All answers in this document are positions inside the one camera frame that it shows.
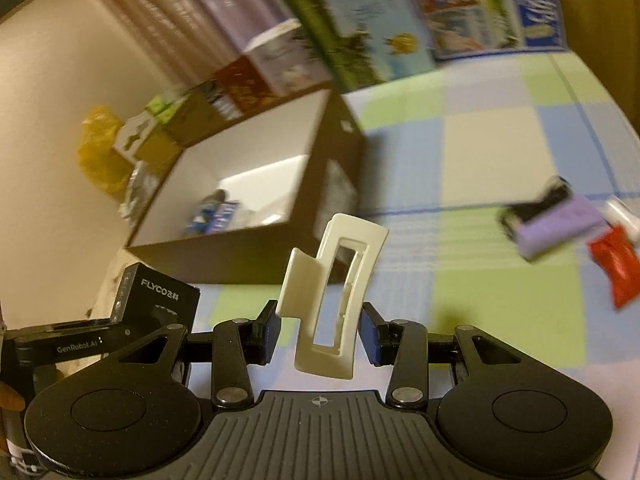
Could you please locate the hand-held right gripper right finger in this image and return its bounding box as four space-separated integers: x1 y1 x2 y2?
360 301 541 411

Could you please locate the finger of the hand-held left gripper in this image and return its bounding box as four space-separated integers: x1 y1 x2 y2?
14 317 121 337
102 327 156 356

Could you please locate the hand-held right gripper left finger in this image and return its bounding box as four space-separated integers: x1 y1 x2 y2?
102 300 281 408

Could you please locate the black product box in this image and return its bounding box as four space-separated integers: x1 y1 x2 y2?
112 262 201 333

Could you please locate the brown cardboard box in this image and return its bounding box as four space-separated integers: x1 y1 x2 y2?
124 89 368 286

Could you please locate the white hair claw clip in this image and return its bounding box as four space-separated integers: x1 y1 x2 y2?
275 212 390 381

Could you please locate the blue tissue packet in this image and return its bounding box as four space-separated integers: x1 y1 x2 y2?
182 200 241 236

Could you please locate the person's left hand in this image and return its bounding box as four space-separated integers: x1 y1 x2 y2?
0 380 26 411

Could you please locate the silver foil bag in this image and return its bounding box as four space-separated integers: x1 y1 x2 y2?
118 160 166 231

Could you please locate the yellow plastic bag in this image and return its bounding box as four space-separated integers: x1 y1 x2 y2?
76 105 133 193

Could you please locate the purple small case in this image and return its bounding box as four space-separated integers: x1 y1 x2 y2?
515 194 602 262

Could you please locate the checked tablecloth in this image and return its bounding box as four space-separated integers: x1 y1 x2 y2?
95 52 640 480

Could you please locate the brown cardboard carton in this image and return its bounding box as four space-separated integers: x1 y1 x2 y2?
165 92 226 148

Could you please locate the pile of green packets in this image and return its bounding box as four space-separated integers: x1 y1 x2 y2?
145 87 191 126

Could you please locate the black white paper bag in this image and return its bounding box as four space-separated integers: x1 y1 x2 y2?
200 80 236 121

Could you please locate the red box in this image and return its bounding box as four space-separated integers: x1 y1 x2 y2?
212 55 278 116

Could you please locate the red packet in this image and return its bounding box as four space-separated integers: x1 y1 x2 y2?
586 225 640 311

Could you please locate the white gift box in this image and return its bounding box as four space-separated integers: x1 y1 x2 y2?
242 17 336 98

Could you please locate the green milk carton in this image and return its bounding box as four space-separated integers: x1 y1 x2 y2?
277 0 436 93

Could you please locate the pink brown curtain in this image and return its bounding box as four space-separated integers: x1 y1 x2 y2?
75 0 321 91

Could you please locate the blue milk carton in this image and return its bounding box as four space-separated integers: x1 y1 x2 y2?
395 0 571 63

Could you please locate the yellow curtain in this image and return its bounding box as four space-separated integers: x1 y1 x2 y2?
565 0 640 136

